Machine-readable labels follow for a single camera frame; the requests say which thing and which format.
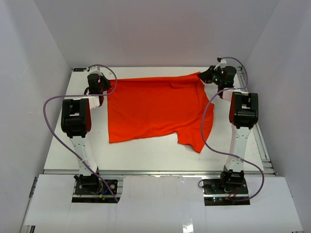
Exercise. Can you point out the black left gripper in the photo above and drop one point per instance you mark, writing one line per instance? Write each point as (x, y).
(106, 82)

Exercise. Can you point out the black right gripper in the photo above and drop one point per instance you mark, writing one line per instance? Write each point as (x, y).
(206, 76)

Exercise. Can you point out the orange t shirt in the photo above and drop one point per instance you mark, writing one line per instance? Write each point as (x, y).
(158, 106)

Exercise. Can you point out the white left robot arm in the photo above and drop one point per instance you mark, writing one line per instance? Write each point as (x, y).
(76, 123)

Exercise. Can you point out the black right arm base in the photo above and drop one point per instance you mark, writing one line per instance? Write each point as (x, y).
(232, 184)

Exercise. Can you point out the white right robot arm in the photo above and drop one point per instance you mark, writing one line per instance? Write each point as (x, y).
(243, 115)

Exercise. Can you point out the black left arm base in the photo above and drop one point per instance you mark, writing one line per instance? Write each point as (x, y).
(90, 185)

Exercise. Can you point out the left dark table label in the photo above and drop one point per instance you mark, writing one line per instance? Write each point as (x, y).
(80, 69)

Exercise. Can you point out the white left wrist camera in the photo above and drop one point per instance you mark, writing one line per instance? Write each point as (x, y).
(94, 70)

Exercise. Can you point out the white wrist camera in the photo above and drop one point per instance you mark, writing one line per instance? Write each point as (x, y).
(220, 61)
(94, 70)

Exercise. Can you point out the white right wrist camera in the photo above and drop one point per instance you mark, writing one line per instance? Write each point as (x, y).
(220, 61)

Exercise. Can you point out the aluminium table edge rail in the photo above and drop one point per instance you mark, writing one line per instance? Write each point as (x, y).
(268, 169)

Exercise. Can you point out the aluminium front table rail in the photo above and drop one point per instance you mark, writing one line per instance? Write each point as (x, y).
(133, 172)

